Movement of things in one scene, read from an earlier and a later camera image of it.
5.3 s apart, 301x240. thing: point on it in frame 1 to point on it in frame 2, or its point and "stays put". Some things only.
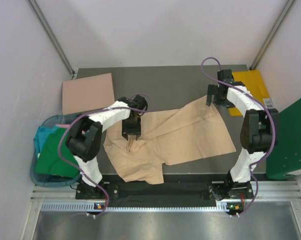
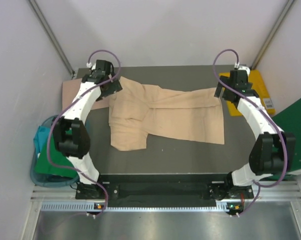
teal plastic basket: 47,180 stays put
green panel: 292,153 stays put
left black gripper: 135,131 to 114,87
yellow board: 255,84 stays put
